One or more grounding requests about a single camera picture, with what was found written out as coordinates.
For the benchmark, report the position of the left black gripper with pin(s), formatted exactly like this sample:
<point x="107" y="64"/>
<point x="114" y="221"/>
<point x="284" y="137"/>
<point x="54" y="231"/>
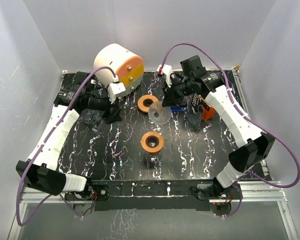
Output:
<point x="110" y="116"/>

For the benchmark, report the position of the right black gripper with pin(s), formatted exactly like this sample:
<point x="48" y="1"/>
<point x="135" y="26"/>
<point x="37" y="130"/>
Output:
<point x="170" y="99"/>

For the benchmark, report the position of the clear glass dripper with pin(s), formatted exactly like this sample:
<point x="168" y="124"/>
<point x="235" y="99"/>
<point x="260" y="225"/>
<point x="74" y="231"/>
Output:
<point x="158" y="114"/>

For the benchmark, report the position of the coffee filter packet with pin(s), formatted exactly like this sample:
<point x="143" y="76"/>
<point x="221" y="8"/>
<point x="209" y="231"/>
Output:
<point x="200" y="105"/>

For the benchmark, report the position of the glass carafe with brown band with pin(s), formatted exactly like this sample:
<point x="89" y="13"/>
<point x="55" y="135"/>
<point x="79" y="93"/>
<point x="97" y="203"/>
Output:
<point x="152" y="158"/>

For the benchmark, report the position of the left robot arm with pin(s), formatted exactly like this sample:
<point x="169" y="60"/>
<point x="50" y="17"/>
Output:
<point x="39" y="171"/>

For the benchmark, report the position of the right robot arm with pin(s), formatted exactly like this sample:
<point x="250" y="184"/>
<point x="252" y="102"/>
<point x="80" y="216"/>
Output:
<point x="253" y="145"/>

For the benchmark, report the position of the dark glass dripper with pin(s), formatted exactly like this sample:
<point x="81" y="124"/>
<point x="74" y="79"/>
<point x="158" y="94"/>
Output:
<point x="193" y="122"/>

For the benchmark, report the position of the white round drawer cabinet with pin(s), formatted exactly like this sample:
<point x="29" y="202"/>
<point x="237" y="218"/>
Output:
<point x="128" y="66"/>

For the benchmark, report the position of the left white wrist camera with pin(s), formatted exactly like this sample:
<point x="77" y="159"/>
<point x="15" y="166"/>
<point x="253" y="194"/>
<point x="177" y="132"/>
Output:
<point x="115" y="90"/>

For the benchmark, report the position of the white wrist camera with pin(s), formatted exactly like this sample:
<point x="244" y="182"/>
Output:
<point x="115" y="90"/>
<point x="165" y="71"/>

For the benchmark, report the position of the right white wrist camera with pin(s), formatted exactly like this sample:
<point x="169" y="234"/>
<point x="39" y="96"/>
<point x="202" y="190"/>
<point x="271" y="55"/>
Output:
<point x="165" y="71"/>

